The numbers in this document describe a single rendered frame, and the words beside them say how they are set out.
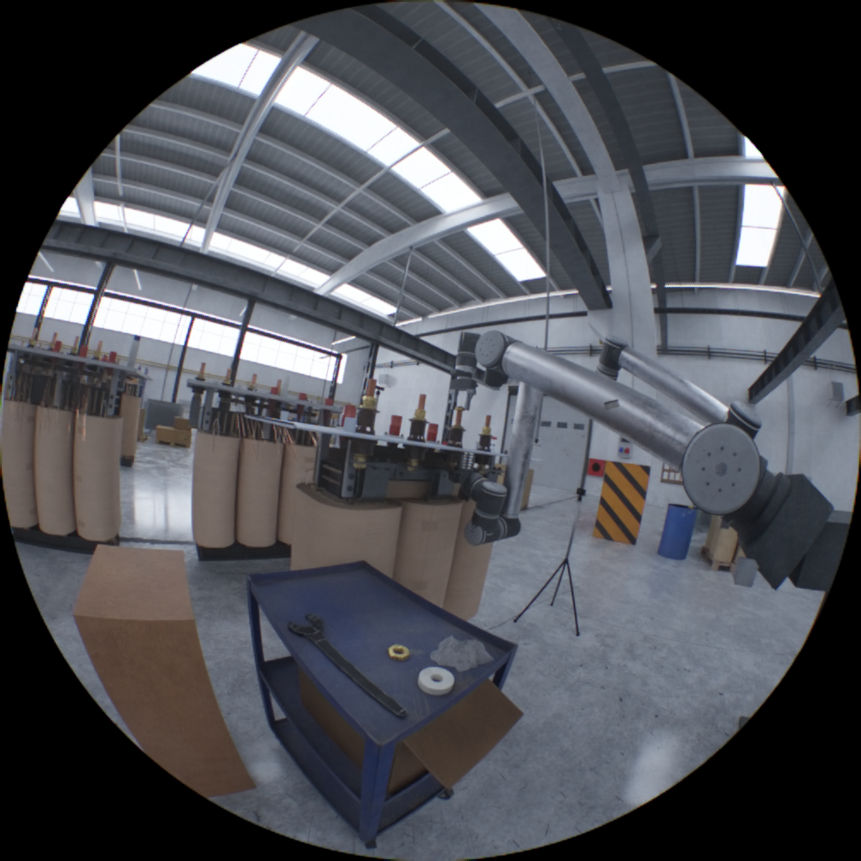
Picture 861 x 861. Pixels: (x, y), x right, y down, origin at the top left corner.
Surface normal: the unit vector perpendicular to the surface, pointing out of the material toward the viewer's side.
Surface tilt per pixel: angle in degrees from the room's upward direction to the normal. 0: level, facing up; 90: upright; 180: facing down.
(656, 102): 174
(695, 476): 95
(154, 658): 90
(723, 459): 93
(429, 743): 26
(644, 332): 90
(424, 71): 180
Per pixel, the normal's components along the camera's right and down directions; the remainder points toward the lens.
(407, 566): -0.01, -0.04
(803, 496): -0.78, -0.15
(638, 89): -0.08, 0.99
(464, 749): 0.46, -0.85
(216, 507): 0.72, 0.08
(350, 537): 0.45, 0.04
